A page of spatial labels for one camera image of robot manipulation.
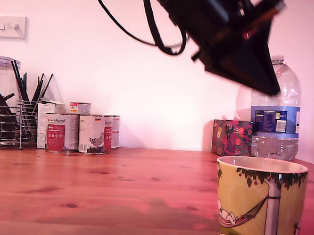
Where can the white light switch plate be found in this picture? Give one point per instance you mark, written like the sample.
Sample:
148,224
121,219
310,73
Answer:
9,27

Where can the white carton box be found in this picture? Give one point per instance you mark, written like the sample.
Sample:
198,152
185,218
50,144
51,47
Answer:
41,126

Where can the black chopstick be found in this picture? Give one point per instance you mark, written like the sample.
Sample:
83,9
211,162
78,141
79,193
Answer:
25,86
22,81
36,87
40,87
17,81
47,86

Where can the large clear water bottle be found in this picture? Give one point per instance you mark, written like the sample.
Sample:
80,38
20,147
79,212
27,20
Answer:
275,124

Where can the yellow illustrated hammock mug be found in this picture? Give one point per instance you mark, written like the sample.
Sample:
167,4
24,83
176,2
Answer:
247,208

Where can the floral tissue box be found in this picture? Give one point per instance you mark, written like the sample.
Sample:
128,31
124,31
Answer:
233,138

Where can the chicken print pet food can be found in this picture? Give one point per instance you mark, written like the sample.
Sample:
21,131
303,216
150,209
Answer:
94,135

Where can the red label pet food can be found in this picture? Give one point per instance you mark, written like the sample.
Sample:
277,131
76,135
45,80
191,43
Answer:
62,133

